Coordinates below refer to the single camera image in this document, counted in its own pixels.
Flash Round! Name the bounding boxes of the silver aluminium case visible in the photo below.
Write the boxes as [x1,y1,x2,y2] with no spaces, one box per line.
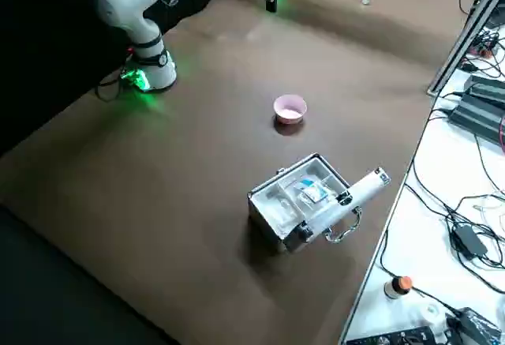
[247,152,392,256]

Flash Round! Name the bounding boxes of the aluminium table edge rail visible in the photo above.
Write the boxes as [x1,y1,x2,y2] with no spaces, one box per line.
[338,84,435,345]

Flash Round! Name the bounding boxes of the black control panel device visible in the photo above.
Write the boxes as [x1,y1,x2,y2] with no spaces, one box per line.
[346,324,437,345]

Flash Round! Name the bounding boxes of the black adapter blue label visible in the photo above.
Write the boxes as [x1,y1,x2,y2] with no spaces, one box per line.
[453,307,503,345]

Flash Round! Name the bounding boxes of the red plug connectors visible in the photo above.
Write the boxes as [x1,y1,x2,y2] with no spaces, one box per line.
[473,40,498,58]

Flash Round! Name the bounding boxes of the black power adapter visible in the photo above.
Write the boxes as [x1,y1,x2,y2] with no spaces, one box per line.
[451,223,490,260]

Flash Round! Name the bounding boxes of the aluminium frame post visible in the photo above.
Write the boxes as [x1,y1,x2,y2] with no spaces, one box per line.
[427,0,505,96]

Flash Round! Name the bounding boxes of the orange capped small bottle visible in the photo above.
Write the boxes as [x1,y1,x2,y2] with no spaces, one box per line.
[383,275,413,301]

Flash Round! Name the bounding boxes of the black power supply brick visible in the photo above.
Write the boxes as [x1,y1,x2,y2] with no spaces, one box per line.
[449,91,505,145]
[464,74,505,103]

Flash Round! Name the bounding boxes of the white tape roll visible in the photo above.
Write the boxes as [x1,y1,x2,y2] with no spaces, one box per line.
[419,302,446,328]

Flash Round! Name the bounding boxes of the blue white packet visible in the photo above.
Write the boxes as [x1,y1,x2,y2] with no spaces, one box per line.
[296,178,331,204]

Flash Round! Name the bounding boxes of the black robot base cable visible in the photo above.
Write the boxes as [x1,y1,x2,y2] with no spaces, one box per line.
[95,69,133,103]

